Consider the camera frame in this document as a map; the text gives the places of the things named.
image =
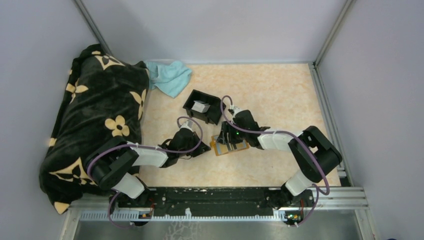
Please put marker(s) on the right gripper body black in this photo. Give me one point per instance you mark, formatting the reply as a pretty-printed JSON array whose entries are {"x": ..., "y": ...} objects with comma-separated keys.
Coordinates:
[{"x": 236, "y": 136}]

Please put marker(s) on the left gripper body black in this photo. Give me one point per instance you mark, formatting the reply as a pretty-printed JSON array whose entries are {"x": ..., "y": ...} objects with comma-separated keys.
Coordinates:
[{"x": 195, "y": 152}]

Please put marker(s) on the tan leather card holder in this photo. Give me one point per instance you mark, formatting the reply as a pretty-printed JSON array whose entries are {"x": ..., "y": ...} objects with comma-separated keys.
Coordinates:
[{"x": 224, "y": 149}]

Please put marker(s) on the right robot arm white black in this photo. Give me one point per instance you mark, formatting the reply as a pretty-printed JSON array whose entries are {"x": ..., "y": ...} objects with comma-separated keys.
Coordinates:
[{"x": 315, "y": 155}]

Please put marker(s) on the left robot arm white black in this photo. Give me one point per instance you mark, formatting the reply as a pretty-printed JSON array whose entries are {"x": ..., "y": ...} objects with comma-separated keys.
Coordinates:
[{"x": 109, "y": 166}]

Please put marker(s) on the silver cards in tray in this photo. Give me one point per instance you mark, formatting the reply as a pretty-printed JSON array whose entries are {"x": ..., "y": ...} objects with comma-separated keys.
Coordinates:
[{"x": 200, "y": 106}]

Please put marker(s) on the black card tray box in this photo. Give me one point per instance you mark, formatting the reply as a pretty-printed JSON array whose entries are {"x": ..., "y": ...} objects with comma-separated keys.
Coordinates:
[{"x": 213, "y": 115}]

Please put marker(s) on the light blue cloth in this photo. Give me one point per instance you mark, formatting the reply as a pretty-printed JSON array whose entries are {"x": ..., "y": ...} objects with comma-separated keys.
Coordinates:
[{"x": 171, "y": 79}]

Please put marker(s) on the black floral blanket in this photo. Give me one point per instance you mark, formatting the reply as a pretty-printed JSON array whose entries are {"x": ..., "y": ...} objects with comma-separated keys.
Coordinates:
[{"x": 104, "y": 98}]

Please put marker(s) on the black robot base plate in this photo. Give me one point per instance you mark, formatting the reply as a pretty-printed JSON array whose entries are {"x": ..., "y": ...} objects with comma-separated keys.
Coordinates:
[{"x": 214, "y": 202}]

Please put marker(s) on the aluminium frame rail front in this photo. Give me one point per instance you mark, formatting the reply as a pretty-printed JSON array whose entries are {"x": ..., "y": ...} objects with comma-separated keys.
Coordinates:
[{"x": 98, "y": 208}]

